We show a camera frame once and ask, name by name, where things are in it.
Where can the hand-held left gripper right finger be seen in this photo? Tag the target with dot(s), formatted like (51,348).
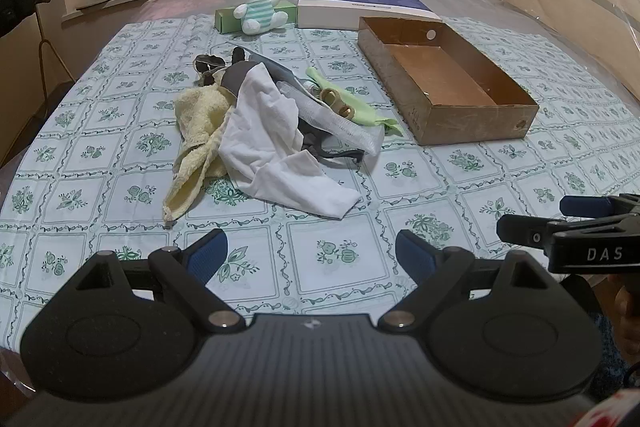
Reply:
(415,257)

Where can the grey cloth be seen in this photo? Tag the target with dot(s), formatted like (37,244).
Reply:
(235,77)

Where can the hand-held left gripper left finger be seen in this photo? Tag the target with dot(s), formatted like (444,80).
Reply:
(207,254)

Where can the blue face mask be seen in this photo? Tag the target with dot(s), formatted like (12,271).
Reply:
(280,69)

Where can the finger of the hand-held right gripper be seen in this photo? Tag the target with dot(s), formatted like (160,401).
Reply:
(582,205)
(525,229)

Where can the red and white printed cloth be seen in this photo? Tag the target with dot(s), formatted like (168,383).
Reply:
(610,417)

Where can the person's right hand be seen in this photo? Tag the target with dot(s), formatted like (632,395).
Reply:
(631,322)

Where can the plastic-wrapped wooden headboard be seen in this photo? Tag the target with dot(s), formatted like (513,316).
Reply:
(575,2)

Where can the green carton box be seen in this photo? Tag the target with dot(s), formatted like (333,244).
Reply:
(227,19)

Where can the brown cardboard box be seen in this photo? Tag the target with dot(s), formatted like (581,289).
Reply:
(450,72)

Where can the clear plastic bag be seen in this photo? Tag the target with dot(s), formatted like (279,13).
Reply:
(345,127)

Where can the light green cloth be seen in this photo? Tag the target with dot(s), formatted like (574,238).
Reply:
(367,112)

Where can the yellow towel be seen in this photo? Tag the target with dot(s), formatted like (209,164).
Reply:
(200,117)

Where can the thin metal rack leg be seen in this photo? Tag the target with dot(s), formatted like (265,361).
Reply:
(57,54)

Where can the beige hair clip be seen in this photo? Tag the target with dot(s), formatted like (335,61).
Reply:
(342,107)

